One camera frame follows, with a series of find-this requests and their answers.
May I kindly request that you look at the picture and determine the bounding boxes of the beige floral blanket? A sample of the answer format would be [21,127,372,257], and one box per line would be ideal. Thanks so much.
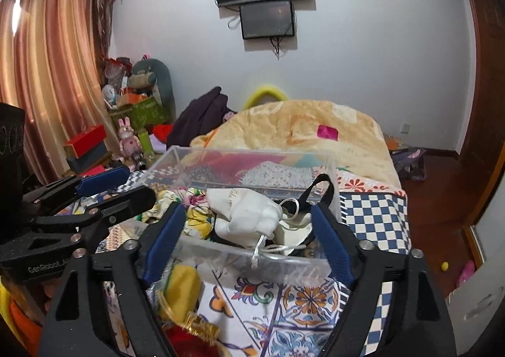
[190,100,401,187]

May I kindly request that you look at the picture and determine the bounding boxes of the green gift box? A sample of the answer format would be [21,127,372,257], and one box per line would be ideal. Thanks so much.
[109,97,170,131]

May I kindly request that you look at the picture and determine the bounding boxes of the red velvet pouch gold trim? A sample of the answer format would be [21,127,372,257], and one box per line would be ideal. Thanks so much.
[162,312,226,357]

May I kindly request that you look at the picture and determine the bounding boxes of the red box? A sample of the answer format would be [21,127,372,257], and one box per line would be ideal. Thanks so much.
[63,124,107,159]

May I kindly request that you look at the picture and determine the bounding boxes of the white tote bag black handles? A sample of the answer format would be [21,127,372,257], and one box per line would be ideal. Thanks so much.
[264,173,339,257]

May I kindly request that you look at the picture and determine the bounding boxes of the yellow fluffy ring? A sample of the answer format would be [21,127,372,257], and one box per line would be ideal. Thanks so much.
[242,84,290,110]

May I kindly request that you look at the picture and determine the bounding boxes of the dark purple clothing pile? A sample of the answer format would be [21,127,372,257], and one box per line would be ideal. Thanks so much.
[166,87,235,148]

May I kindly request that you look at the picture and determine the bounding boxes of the yellow green sponge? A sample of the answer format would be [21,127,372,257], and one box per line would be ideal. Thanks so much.
[161,264,201,323]

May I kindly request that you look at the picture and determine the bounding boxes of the pink bunny plush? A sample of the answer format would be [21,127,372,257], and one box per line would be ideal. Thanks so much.
[118,117,142,159]

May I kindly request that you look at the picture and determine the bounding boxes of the floral patterned cloth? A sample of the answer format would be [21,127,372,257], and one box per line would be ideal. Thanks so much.
[141,188,215,239]

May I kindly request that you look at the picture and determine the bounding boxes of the pink orange curtain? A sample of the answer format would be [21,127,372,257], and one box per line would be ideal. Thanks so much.
[1,0,118,183]

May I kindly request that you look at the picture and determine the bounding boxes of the small black wall monitor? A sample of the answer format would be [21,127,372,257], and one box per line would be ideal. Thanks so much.
[240,1,295,40]

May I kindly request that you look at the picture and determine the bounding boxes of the grey plush toy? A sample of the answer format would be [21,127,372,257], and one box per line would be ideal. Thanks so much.
[128,58,175,123]

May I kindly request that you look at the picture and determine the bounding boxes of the white drawstring bag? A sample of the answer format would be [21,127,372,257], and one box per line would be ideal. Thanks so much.
[205,188,282,269]

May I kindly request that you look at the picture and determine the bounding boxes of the clear plastic storage box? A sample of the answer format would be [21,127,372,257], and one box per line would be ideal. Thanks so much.
[135,147,340,287]

